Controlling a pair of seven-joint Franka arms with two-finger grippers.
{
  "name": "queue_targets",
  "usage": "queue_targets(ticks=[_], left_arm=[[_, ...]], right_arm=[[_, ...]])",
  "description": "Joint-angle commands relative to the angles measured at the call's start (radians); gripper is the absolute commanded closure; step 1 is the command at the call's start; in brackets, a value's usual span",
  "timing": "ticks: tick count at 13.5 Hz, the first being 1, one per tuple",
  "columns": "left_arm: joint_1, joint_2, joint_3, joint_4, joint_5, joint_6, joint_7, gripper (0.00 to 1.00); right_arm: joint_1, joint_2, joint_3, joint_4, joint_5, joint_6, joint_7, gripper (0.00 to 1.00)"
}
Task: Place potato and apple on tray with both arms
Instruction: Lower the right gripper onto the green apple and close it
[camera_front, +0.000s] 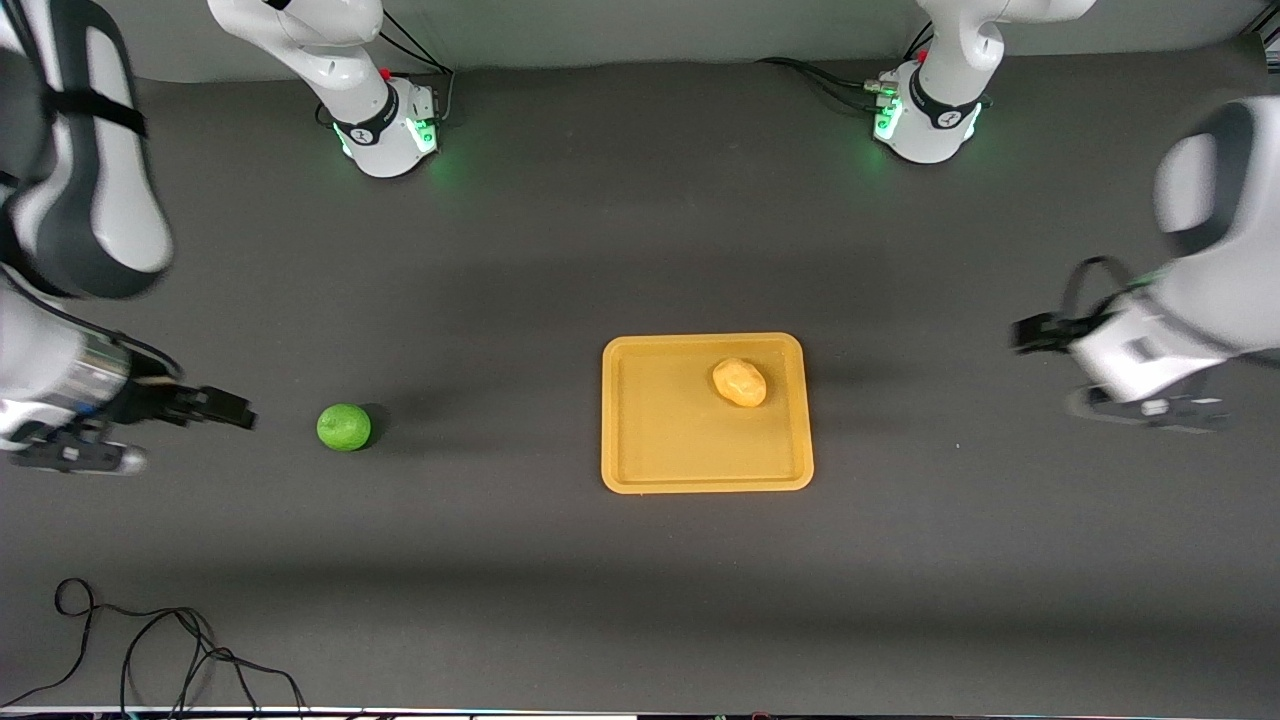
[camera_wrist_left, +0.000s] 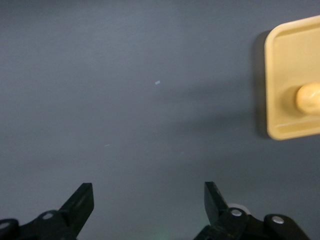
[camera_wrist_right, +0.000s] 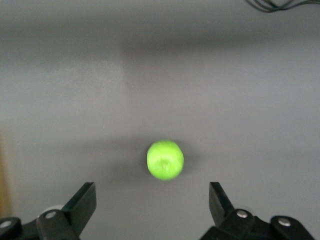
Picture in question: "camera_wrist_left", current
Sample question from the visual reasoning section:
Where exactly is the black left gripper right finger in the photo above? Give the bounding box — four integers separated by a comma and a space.
193, 181, 311, 240

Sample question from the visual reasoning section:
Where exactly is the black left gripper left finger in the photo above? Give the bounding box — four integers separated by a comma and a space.
0, 182, 95, 240

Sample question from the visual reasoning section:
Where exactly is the yellow potato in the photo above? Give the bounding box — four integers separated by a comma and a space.
295, 82, 320, 116

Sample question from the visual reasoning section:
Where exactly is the yellow plastic tray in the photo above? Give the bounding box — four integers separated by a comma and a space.
263, 14, 320, 141

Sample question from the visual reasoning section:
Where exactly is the dark grey table mat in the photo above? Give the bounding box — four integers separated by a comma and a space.
0, 0, 320, 240

